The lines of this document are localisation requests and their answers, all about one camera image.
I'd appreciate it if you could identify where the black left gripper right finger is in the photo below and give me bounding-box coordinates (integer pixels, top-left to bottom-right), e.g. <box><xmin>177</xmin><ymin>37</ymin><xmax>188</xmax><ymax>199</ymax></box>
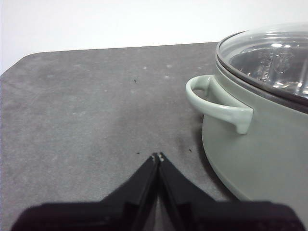
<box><xmin>157</xmin><ymin>152</ymin><xmax>300</xmax><ymax>231</ymax></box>

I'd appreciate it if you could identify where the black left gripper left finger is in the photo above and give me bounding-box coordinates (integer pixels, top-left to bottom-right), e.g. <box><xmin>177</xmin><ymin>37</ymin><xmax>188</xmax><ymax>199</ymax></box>
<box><xmin>11</xmin><ymin>152</ymin><xmax>160</xmax><ymax>231</ymax></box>

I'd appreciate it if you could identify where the glass lid with green knob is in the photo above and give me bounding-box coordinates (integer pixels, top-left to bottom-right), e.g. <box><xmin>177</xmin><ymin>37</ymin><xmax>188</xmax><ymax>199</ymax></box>
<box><xmin>215</xmin><ymin>22</ymin><xmax>308</xmax><ymax>106</ymax></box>

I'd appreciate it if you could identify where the pale green electric steamer pot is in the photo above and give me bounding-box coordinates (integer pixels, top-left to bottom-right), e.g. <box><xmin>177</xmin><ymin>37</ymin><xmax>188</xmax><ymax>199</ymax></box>
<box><xmin>185</xmin><ymin>42</ymin><xmax>308</xmax><ymax>205</ymax></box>

